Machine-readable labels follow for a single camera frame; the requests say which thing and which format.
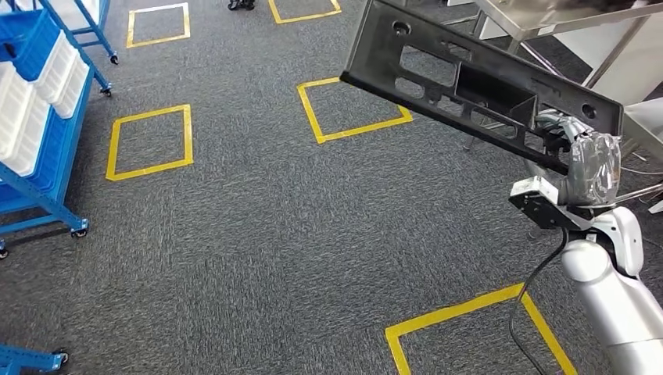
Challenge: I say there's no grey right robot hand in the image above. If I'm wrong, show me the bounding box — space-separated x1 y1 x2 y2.
533 111 622 208

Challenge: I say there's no black plastic frame part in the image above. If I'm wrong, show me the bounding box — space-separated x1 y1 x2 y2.
339 0 624 176

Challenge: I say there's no blue metal shelf with casters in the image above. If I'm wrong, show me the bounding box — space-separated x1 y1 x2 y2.
72 0 120 66
0 0 114 260

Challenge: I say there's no small steel table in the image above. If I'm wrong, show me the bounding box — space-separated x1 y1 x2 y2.
462 0 663 213

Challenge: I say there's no yellow floor tape square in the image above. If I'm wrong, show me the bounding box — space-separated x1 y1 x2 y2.
106 104 194 182

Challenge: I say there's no white plastic bin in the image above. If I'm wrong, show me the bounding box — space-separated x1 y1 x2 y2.
33 30 77 105
0 61 33 159
4 90 52 178
52 54 91 120

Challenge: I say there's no blue plastic bin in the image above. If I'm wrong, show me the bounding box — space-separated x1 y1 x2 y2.
0 9 62 82

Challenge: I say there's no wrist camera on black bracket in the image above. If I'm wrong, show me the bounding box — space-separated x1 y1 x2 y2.
509 176 586 231

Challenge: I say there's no black camera cable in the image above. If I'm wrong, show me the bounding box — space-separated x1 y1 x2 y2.
508 227 568 375

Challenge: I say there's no blue frame with caster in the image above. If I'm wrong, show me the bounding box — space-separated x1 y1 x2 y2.
0 344 70 375

